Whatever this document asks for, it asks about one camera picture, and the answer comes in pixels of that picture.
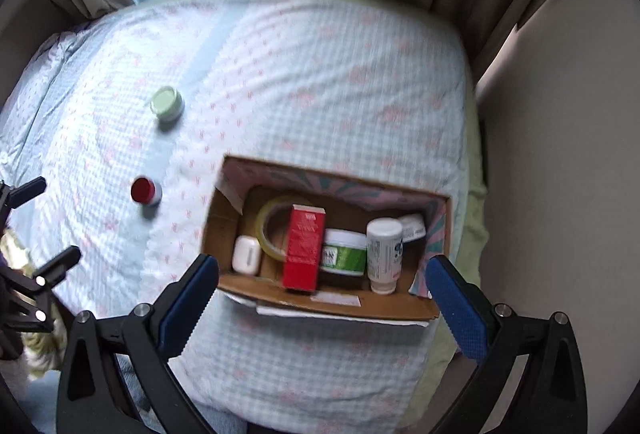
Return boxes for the light green lidded jar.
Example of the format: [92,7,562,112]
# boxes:
[149,86,186,130]

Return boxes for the green label cream jar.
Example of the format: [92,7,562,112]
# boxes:
[320,228,368,287]

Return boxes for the white pill bottle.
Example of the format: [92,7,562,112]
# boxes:
[366,218,404,296]

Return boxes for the person's yellow floral clothing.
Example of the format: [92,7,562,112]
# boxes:
[0,229,68,380]

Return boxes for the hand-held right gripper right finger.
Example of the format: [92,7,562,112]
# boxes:
[425,255,588,434]

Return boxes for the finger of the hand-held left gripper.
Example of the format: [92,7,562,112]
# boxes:
[0,177,47,216]
[22,245,82,289]

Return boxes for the cardboard box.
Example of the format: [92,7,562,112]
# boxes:
[200,155,453,327]

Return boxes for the black label small jar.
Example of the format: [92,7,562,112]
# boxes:
[398,213,428,245]

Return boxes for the crumpled light blue blanket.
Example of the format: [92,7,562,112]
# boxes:
[20,22,96,80]

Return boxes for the red carton box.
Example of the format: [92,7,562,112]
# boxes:
[281,205,327,292]

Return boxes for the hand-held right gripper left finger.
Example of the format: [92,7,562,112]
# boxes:
[56,254,220,434]

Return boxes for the red lid small jar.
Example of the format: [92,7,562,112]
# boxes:
[131,177,162,217]

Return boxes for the yellow clear tape roll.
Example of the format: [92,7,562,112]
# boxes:
[256,195,313,260]

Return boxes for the white earbud case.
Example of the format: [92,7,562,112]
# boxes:
[232,235,261,274]

